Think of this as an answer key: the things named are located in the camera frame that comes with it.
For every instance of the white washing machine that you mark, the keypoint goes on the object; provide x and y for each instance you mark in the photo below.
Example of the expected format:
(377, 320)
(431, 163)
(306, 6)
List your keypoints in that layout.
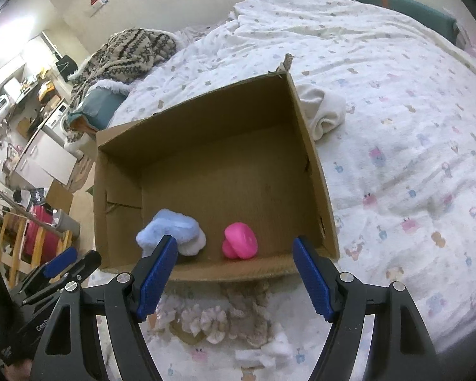
(56, 125)

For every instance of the white small scrunchie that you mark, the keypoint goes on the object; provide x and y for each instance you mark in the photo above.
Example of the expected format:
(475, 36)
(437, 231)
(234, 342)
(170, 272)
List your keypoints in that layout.
(272, 354)

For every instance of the black hanging garment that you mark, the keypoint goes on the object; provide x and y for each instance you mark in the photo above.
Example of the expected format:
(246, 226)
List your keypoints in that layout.
(66, 67)

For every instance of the teal headboard pad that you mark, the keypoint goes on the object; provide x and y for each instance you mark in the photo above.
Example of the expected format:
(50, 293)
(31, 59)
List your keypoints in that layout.
(435, 20)

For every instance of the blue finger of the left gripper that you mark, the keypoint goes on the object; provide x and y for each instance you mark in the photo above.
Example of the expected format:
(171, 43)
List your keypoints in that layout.
(77, 272)
(41, 276)

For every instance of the grey trash bin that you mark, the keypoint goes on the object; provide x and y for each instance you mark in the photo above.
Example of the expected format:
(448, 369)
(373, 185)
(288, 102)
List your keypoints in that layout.
(62, 222)

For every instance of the white folded cloth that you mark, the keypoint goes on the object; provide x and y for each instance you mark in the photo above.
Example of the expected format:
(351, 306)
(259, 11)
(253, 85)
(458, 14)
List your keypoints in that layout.
(323, 109)

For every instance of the light blue fluffy scrunchie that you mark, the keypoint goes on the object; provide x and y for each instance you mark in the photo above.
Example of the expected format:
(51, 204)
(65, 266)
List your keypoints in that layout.
(189, 236)

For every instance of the cardboard piece on floor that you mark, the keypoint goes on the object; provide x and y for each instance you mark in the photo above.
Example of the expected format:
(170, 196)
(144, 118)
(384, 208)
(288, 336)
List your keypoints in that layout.
(58, 197)

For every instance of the beige ruffled scrunchie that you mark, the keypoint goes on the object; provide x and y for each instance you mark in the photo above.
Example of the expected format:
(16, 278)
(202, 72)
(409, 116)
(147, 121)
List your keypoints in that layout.
(189, 322)

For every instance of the open brown cardboard box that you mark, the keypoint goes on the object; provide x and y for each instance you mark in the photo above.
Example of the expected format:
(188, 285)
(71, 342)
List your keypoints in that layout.
(242, 153)

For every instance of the teal orange cushion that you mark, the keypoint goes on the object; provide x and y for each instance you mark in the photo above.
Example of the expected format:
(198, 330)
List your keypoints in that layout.
(95, 111)

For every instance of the brown patterned scrunchie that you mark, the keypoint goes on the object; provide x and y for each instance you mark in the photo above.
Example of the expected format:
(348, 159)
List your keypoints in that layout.
(249, 319)

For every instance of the white kitchen cabinet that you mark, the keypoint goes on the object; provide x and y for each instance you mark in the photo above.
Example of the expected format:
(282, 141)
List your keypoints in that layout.
(42, 162)

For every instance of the pink scrunchie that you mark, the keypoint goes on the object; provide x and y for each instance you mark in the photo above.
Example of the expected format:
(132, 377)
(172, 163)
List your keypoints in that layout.
(239, 242)

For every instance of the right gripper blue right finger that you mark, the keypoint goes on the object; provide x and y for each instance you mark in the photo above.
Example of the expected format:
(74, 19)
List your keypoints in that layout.
(401, 347)

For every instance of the yellow wooden chair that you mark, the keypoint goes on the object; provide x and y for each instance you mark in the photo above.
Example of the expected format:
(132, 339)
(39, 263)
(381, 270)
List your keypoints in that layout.
(25, 245)

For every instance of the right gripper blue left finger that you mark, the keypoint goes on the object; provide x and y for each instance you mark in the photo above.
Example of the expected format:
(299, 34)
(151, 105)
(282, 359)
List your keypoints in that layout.
(69, 348)

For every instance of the patterned knit fleece blanket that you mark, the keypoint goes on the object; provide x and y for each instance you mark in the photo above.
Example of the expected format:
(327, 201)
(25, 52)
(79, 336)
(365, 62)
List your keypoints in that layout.
(126, 57)

